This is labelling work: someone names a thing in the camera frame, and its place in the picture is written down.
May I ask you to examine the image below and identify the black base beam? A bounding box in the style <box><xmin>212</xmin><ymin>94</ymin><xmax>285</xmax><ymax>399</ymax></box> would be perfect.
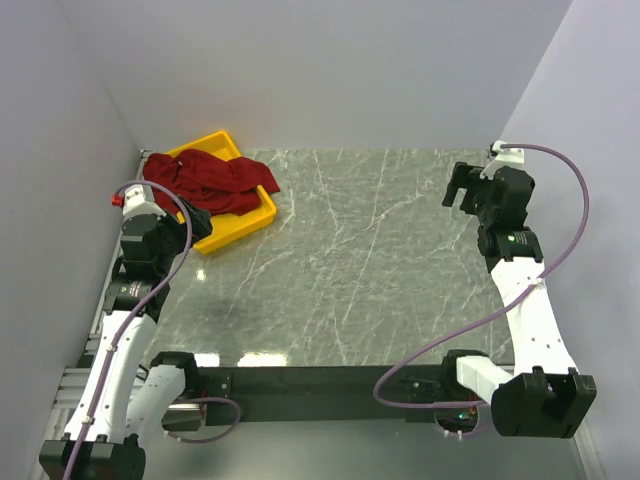
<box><xmin>199</xmin><ymin>365</ymin><xmax>478</xmax><ymax>427</ymax></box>

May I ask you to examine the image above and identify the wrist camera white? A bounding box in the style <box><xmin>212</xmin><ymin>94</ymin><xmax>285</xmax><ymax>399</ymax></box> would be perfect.
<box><xmin>479</xmin><ymin>140</ymin><xmax>525</xmax><ymax>180</ymax></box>
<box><xmin>111</xmin><ymin>184</ymin><xmax>165</xmax><ymax>220</ymax></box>

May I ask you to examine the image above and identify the red t shirt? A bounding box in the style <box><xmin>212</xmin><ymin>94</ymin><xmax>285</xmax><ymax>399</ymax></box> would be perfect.
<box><xmin>143</xmin><ymin>149</ymin><xmax>280</xmax><ymax>216</ymax></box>

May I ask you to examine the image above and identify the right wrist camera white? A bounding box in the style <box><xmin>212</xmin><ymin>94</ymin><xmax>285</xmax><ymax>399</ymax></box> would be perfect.
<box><xmin>479</xmin><ymin>140</ymin><xmax>525</xmax><ymax>180</ymax></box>

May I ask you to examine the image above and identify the yellow plastic tray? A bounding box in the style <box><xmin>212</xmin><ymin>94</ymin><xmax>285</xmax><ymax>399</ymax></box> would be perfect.
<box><xmin>166</xmin><ymin>130</ymin><xmax>277</xmax><ymax>255</ymax></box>

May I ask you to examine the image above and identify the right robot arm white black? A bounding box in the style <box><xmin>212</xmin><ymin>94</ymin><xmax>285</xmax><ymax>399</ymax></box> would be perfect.
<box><xmin>442</xmin><ymin>162</ymin><xmax>597</xmax><ymax>439</ymax></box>

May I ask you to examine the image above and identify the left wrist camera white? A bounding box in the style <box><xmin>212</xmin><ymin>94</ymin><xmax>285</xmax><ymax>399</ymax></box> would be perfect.
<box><xmin>111</xmin><ymin>184</ymin><xmax>165</xmax><ymax>220</ymax></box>

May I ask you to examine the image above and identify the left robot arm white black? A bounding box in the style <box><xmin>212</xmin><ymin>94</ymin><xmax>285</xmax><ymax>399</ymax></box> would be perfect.
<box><xmin>39</xmin><ymin>192</ymin><xmax>212</xmax><ymax>479</ymax></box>

